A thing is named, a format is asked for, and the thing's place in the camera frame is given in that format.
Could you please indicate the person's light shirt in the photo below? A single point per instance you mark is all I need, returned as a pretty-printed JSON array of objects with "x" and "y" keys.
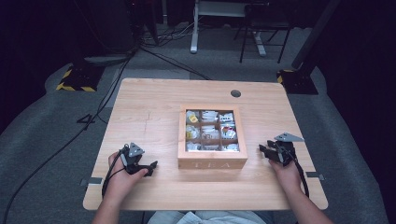
[{"x": 214, "y": 217}]

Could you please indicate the person's left hand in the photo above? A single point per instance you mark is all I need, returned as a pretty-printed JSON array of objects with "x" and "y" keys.
[{"x": 120, "y": 183}]

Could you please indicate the dark slanted stand pole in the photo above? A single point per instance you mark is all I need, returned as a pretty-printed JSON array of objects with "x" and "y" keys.
[{"x": 314, "y": 34}]

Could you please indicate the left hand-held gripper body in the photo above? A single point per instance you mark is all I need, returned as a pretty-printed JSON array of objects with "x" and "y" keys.
[{"x": 132, "y": 161}]

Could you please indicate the group of tea bags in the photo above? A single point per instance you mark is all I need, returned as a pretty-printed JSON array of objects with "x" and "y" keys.
[{"x": 211, "y": 133}]

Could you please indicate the white desk frame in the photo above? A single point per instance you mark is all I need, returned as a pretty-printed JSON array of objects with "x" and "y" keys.
[{"x": 194, "y": 34}]

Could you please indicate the black chair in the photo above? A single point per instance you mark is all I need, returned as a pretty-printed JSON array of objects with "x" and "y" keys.
[{"x": 267, "y": 21}]

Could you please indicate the black stand base striped tape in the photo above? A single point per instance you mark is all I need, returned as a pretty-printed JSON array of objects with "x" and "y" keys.
[
  {"x": 299, "y": 82},
  {"x": 79, "y": 79}
]

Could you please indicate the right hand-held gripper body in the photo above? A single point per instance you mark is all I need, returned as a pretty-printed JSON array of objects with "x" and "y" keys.
[{"x": 286, "y": 151}]

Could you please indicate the person's right hand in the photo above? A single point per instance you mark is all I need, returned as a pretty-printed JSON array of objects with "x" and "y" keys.
[{"x": 289, "y": 177}]

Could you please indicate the grey table bracket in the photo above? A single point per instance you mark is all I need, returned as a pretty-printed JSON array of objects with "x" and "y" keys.
[
  {"x": 93, "y": 180},
  {"x": 314, "y": 175}
]

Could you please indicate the wooden tea box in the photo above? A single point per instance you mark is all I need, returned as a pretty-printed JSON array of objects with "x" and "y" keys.
[{"x": 211, "y": 157}]

